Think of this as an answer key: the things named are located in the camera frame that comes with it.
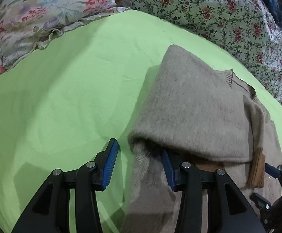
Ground red floral white quilt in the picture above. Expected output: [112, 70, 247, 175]
[129, 0, 282, 106]

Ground pastel floral ruffled pillow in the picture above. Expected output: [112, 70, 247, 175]
[0, 0, 128, 74]

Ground beige knit sweater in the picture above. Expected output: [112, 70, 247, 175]
[121, 45, 282, 232]

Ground lime green bed sheet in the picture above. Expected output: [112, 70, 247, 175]
[0, 10, 282, 232]

